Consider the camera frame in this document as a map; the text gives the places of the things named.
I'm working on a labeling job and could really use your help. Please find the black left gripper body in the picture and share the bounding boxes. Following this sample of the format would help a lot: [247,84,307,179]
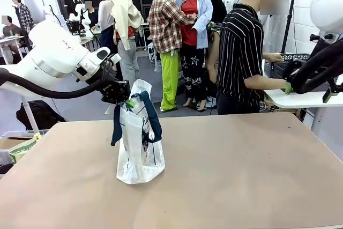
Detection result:
[100,78,131,106]

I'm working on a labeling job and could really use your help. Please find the dark grey plastic basket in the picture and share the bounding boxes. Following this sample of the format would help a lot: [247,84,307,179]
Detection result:
[264,53,312,79]

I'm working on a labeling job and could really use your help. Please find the clear shopping bag navy handles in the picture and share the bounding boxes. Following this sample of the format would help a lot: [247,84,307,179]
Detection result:
[110,78,166,186]

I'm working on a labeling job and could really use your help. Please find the person's right forearm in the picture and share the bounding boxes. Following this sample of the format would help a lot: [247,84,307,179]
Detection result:
[244,74,288,91]

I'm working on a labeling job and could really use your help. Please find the black bag on floor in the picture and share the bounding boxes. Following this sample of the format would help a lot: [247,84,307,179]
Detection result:
[16,100,67,131]

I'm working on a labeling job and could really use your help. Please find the person's left hand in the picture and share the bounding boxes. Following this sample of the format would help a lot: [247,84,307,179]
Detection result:
[264,53,285,63]

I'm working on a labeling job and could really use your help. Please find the white side table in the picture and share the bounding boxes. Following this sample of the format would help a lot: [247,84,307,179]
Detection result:
[262,60,343,134]

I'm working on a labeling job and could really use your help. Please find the white computer tower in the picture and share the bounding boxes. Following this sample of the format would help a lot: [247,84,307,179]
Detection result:
[147,42,158,63]

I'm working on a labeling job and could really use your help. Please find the person in black striped shirt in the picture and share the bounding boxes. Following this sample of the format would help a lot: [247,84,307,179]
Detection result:
[215,0,290,116]

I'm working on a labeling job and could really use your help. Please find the black tripod stand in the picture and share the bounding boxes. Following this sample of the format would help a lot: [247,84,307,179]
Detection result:
[280,0,299,54]

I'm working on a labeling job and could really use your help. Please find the mannequin white top navy skirt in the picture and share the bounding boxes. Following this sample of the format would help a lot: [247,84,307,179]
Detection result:
[98,0,124,82]

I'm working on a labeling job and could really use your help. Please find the standing person dark clothes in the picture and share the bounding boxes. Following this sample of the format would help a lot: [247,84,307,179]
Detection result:
[84,0,99,29]

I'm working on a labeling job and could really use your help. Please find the mannequin cream jacket black hat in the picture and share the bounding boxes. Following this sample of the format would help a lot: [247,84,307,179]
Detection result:
[103,0,145,85]

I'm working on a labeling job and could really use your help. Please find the bare-armed mannequin floral top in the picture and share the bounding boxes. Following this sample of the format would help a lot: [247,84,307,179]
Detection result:
[206,21,219,84]

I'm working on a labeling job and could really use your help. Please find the mannequin plaid shirt lime pants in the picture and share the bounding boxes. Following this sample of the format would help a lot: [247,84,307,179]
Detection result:
[148,0,198,112]

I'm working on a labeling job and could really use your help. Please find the white table leg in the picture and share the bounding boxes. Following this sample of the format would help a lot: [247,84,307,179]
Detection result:
[16,97,40,132]

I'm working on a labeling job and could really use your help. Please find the mannequin red shirt blue overshirt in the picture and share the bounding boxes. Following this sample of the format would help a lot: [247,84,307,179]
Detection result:
[175,0,214,112]

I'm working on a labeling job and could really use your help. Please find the clear plastic bin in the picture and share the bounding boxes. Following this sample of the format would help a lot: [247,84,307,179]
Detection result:
[0,129,50,140]

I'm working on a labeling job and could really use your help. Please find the green white paper sack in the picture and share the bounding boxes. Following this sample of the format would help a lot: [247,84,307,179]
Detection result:
[9,131,43,164]

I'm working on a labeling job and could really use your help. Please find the white board panel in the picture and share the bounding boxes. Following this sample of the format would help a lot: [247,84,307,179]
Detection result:
[23,0,46,24]

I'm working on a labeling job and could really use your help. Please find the brown cardboard box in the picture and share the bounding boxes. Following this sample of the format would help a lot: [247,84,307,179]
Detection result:
[0,138,27,150]

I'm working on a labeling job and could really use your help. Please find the standing person plaid shirt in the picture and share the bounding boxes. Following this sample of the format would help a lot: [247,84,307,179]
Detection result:
[11,0,35,34]

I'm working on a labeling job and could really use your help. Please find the white office desk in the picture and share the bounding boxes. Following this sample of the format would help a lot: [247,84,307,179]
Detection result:
[0,35,25,65]

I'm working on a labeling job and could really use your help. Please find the seated person dark shirt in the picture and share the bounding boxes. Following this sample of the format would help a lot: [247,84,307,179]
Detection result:
[1,16,21,37]

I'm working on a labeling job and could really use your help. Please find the black sleeved right arm cable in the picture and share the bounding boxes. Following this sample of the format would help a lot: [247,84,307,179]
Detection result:
[283,41,343,95]

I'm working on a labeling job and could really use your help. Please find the black sleeved arm cable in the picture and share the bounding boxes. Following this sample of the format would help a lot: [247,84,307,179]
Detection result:
[0,67,118,100]
[283,41,343,95]

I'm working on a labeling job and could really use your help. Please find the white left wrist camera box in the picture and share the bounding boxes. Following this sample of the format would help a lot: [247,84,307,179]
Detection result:
[106,53,122,67]

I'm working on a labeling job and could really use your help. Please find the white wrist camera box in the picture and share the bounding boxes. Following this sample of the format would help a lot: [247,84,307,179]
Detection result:
[310,32,343,43]
[106,53,122,67]

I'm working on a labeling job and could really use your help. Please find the black sleeved left arm cable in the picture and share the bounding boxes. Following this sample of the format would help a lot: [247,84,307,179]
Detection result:
[0,67,118,100]

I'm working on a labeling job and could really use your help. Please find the aluminium frame workbench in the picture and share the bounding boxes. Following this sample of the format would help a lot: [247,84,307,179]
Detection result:
[77,29,101,53]

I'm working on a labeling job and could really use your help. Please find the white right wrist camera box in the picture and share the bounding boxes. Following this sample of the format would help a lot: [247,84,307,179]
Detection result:
[310,32,343,43]

